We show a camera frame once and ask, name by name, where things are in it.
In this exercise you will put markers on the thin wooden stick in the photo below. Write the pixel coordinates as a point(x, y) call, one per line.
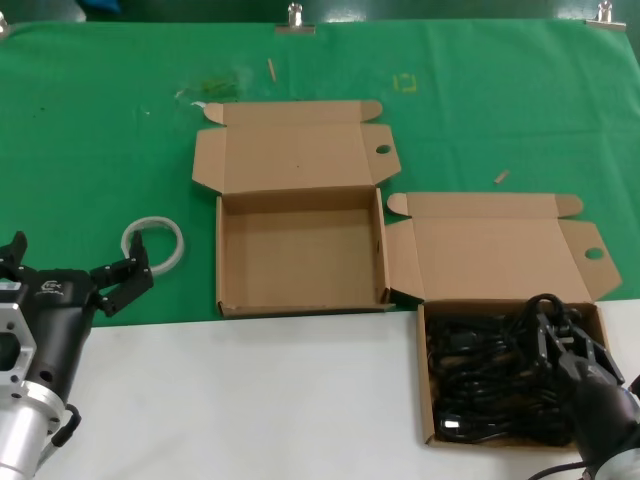
point(272, 70)

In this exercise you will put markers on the open brown cardboard box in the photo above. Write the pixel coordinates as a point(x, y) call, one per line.
point(500, 250)
point(300, 250)

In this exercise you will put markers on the silver binder clip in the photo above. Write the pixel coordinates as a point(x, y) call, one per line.
point(295, 27)
point(606, 21)

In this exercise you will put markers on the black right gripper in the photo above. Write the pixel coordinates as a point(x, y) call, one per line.
point(605, 415)

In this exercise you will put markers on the white tape roll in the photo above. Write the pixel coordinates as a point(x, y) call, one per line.
point(176, 245)

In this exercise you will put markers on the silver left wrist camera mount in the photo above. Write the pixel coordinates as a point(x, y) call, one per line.
point(10, 320)

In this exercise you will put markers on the green table cloth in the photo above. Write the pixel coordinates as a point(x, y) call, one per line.
point(100, 125)

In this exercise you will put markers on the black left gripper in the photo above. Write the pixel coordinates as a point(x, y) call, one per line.
point(60, 320)

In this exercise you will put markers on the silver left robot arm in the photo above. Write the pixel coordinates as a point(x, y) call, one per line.
point(20, 430)

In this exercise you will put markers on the short wooden stick piece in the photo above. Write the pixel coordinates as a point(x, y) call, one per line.
point(501, 177)

